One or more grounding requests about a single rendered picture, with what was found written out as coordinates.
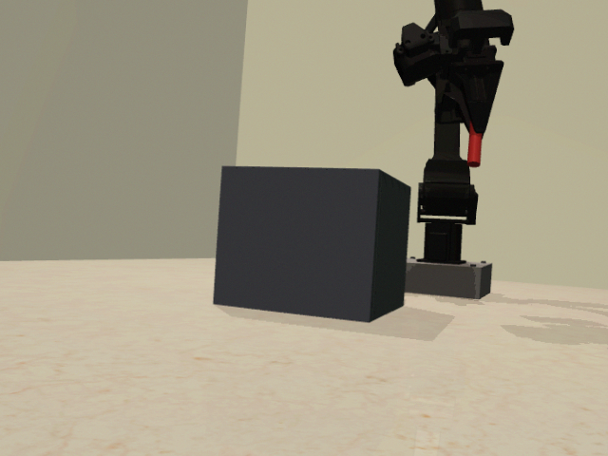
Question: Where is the red peg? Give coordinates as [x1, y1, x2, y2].
[467, 121, 482, 168]

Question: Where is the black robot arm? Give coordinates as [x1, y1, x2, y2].
[393, 0, 484, 265]

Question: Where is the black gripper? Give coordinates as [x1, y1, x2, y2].
[434, 9, 514, 138]

